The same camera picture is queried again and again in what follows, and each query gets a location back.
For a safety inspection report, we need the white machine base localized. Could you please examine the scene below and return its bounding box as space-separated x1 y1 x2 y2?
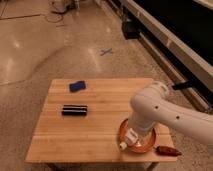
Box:
50 0 80 14

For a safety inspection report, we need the red chili pepper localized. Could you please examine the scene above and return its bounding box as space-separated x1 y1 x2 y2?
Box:
156 146 181 156

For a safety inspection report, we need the floor cable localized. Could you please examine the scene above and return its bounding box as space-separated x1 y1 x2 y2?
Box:
44 11 65 24

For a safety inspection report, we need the wooden table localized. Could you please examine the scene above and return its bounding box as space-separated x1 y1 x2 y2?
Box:
25 78 177 164

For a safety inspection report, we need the orange round plate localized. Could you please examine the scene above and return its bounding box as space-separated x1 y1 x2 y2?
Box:
118 119 156 154

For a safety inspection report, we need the black rectangular eraser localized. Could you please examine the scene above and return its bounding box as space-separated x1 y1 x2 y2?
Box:
61 105 87 116

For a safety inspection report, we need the blue sponge block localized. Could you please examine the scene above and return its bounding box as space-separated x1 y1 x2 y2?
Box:
69 81 86 92

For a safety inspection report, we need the white squeeze bottle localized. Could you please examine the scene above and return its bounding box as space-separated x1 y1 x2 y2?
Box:
119 129 139 150

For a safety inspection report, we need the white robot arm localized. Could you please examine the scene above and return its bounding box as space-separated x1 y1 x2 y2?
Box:
129 81 213 147

